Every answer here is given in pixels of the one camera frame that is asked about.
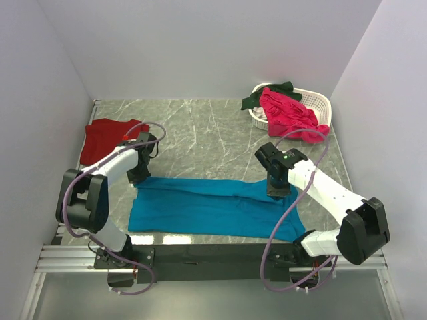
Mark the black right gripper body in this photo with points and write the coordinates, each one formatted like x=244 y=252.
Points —
x=279 y=188

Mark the blue t shirt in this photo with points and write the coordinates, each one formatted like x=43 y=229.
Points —
x=206 y=207

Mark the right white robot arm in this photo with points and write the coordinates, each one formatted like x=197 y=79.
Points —
x=363 y=226

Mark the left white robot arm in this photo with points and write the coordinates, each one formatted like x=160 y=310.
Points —
x=86 y=192

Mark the folded red t shirt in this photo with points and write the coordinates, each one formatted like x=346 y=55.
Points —
x=103 y=136

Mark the pink t shirt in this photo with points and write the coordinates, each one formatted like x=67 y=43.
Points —
x=290 y=118

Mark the white garment in basket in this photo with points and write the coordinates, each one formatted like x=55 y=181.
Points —
x=259 y=113

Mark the white perforated laundry basket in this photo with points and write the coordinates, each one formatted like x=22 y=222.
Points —
x=317 y=102

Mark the dark green t shirt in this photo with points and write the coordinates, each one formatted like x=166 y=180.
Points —
x=285 y=88

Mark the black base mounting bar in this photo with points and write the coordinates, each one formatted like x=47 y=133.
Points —
x=212 y=262

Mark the aluminium frame rail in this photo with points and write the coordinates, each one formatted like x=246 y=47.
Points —
x=79 y=259

